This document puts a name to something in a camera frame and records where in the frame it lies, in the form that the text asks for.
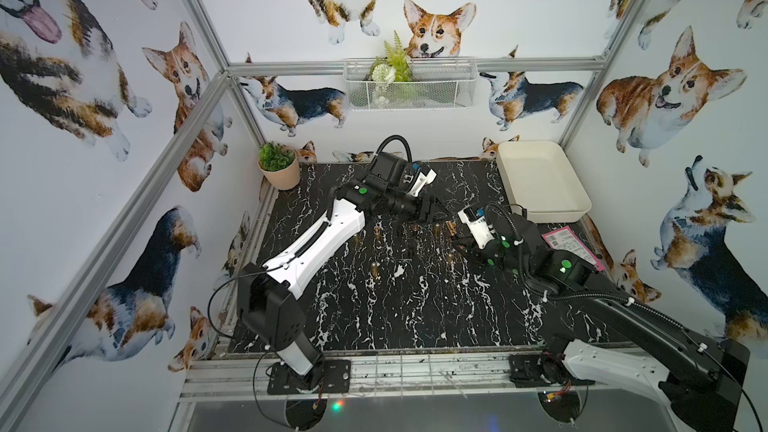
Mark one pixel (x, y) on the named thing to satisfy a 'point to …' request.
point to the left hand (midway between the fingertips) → (449, 215)
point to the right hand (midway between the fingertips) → (454, 241)
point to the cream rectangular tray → (540, 177)
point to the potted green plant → (279, 165)
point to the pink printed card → (566, 239)
